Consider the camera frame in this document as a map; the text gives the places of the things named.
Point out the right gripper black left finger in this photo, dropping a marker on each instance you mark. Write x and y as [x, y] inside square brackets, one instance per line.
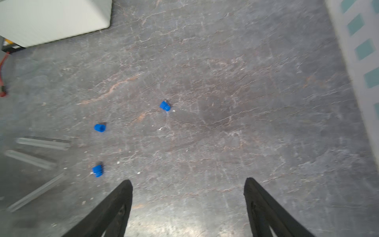
[110, 217]

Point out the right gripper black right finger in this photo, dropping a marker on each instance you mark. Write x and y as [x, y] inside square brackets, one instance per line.
[267, 217]

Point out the clear test tube farthest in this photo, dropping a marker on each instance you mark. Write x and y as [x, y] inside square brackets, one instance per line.
[44, 143]

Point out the clear test tube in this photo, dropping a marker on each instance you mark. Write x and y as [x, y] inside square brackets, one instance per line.
[44, 143]
[32, 159]

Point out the clear test tube diagonal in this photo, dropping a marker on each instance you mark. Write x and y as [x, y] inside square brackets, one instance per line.
[37, 193]

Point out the blue stopper centre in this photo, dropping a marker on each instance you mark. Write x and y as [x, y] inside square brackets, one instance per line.
[98, 170]

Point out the blue stopper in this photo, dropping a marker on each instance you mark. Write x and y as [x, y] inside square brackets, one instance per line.
[100, 127]
[98, 170]
[165, 106]

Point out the blue stopper upper middle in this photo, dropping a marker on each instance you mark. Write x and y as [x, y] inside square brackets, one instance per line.
[100, 127]

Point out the blue stopper far right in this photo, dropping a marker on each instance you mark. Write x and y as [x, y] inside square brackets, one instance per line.
[165, 106]

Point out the black yellow battery charger board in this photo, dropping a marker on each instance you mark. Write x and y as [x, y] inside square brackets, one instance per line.
[8, 46]

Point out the brown lid storage toolbox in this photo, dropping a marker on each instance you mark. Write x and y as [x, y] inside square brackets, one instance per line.
[30, 23]

